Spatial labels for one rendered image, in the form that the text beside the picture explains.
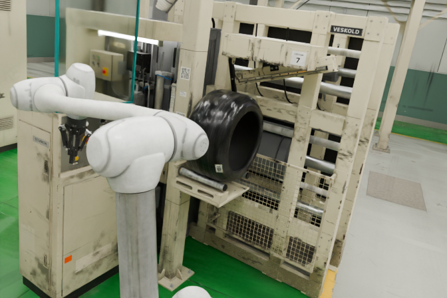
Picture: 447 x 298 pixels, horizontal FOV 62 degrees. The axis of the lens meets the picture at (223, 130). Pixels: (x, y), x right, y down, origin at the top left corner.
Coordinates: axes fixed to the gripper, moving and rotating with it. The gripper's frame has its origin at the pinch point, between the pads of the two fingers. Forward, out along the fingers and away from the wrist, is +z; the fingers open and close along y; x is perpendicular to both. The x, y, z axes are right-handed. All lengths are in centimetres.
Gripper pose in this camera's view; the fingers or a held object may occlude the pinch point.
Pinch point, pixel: (72, 155)
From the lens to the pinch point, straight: 168.3
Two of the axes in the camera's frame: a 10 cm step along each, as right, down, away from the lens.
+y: 9.6, 2.5, 1.5
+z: -2.9, 8.1, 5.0
